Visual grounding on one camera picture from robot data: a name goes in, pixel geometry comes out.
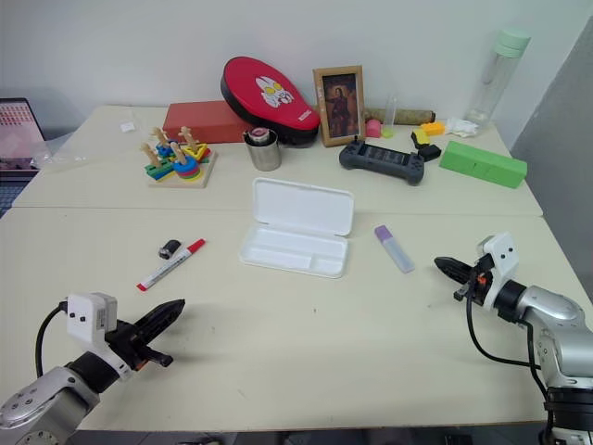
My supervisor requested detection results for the transparent plastic bag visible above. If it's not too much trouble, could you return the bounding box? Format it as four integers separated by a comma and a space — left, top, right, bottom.
32, 133, 90, 169

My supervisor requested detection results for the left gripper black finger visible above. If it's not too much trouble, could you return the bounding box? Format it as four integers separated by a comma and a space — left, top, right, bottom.
138, 301, 186, 347
134, 299, 186, 334

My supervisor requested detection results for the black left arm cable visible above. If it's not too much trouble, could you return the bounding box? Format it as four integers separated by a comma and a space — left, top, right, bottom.
35, 301, 70, 377

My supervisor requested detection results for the crumpled white tissue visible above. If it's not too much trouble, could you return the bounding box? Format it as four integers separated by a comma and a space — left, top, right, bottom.
445, 116, 480, 139

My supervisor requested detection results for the stainless steel cup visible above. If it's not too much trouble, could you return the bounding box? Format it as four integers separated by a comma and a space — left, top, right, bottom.
243, 129, 284, 172

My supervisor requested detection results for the wooden colourful shape stacking toy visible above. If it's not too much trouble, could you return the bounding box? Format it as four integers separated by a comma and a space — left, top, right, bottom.
139, 125, 220, 190

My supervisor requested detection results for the red oval case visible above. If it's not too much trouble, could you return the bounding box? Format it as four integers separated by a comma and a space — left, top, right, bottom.
220, 56, 322, 149

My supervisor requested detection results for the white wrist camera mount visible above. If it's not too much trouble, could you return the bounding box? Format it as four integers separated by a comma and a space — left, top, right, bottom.
66, 292, 133, 382
476, 232, 518, 310

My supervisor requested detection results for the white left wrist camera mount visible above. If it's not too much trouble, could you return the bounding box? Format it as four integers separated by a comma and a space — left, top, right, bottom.
66, 292, 133, 382

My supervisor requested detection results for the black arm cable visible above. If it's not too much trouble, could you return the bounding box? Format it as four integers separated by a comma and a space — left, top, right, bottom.
465, 286, 557, 421
35, 301, 70, 377

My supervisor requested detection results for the grey handheld game controller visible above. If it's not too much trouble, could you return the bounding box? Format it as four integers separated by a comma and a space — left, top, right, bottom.
338, 137, 426, 187

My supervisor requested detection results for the clear box with purple cap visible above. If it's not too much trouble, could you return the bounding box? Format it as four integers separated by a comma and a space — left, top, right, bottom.
373, 224, 416, 274

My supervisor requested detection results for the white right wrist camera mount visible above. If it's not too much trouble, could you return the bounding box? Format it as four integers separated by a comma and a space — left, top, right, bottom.
476, 232, 518, 310

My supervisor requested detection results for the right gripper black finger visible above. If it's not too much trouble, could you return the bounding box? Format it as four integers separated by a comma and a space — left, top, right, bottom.
435, 261, 476, 282
434, 256, 476, 273

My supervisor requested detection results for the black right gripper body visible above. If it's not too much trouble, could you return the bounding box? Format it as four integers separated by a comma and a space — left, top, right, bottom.
453, 253, 493, 306

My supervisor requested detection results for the wooden framed portrait picture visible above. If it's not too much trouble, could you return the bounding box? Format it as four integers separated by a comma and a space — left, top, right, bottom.
312, 65, 367, 148

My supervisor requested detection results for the brown rolled mat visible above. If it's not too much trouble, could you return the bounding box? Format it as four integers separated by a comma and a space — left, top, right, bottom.
363, 107, 437, 126

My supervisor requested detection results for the clear bottle with green lid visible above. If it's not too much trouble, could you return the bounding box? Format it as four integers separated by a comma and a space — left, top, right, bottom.
464, 28, 532, 127

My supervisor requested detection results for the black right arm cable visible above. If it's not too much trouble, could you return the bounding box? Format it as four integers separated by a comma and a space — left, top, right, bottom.
465, 286, 557, 421

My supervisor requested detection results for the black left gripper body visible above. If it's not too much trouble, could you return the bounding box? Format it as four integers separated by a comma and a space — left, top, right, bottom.
107, 319, 175, 370

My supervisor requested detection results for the small black clip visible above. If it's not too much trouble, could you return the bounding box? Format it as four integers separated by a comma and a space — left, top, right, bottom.
158, 239, 183, 261

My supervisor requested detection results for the clear tube with green base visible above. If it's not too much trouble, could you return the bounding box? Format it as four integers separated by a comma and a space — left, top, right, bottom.
381, 95, 400, 140

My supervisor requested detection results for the red rectangular box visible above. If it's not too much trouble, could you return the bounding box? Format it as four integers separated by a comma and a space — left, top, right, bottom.
162, 100, 255, 146

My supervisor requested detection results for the white plastic pencil case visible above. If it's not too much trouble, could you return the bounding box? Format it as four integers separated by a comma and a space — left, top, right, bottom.
238, 177, 356, 280

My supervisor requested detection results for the open laptop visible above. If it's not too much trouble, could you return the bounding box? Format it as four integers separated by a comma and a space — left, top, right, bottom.
0, 96, 48, 183

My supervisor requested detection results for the red capped white marker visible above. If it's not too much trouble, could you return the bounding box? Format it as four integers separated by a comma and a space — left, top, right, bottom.
135, 238, 207, 293

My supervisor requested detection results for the green rectangular box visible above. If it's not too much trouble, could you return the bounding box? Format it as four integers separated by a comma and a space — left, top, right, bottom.
438, 140, 529, 189

